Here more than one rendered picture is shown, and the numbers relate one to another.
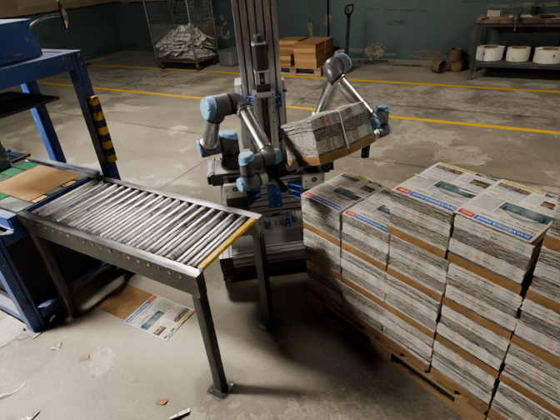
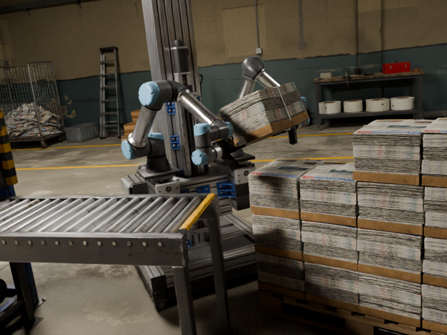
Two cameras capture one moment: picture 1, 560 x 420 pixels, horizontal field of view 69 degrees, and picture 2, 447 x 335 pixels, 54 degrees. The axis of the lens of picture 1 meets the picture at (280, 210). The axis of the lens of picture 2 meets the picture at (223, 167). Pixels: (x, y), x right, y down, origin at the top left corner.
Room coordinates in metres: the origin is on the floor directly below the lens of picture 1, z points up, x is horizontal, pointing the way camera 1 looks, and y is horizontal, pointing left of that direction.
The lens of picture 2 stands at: (-0.17, 0.66, 1.45)
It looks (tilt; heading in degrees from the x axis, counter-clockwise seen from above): 14 degrees down; 343
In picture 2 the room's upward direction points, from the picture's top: 6 degrees counter-clockwise
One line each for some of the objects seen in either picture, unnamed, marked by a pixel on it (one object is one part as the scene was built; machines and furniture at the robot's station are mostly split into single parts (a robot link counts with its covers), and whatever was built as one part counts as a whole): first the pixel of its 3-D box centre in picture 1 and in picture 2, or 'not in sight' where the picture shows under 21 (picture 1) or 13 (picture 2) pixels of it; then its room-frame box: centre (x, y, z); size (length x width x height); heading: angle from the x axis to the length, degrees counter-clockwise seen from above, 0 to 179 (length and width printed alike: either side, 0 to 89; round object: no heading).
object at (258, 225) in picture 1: (167, 202); (96, 207); (2.17, 0.67, 0.74); 1.34 x 0.05 x 0.12; 58
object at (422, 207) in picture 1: (442, 207); (395, 149); (1.52, -0.71, 0.95); 0.38 x 0.29 x 0.23; 128
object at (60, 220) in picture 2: (133, 217); (67, 218); (1.96, 0.81, 0.77); 0.47 x 0.05 x 0.05; 148
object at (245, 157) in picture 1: (250, 162); (205, 135); (1.84, 0.12, 1.09); 0.11 x 0.08 x 0.11; 115
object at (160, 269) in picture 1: (99, 247); (36, 247); (1.74, 0.94, 0.74); 1.34 x 0.05 x 0.12; 58
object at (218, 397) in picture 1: (221, 387); not in sight; (1.40, 0.40, 0.01); 0.14 x 0.13 x 0.01; 148
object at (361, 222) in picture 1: (405, 284); (368, 248); (1.63, -0.63, 0.42); 1.17 x 0.39 x 0.83; 38
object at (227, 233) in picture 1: (218, 242); (183, 217); (1.65, 0.31, 0.77); 0.47 x 0.05 x 0.05; 148
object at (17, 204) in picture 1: (27, 188); not in sight; (2.50, 1.67, 0.75); 0.70 x 0.65 x 0.10; 58
